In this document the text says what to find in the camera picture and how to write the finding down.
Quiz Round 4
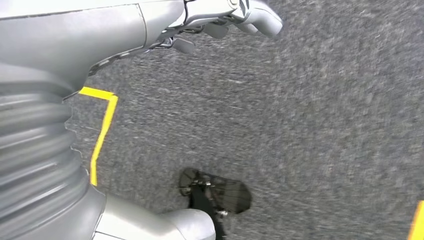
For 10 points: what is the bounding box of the black robot foot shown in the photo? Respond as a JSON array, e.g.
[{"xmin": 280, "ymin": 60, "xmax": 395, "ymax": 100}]
[{"xmin": 178, "ymin": 167, "xmax": 253, "ymax": 240}]

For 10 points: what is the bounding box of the yellow tape square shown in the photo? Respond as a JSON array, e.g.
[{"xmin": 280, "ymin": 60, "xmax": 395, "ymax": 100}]
[
  {"xmin": 407, "ymin": 200, "xmax": 424, "ymax": 240},
  {"xmin": 78, "ymin": 86, "xmax": 119, "ymax": 187}
]

